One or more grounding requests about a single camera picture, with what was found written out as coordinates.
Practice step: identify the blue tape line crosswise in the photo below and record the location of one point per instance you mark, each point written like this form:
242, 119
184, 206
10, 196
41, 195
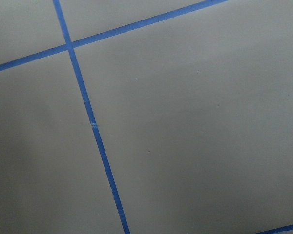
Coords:
103, 35

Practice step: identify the blue tape line lengthwise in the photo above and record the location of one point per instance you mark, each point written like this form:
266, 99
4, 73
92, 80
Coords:
91, 116

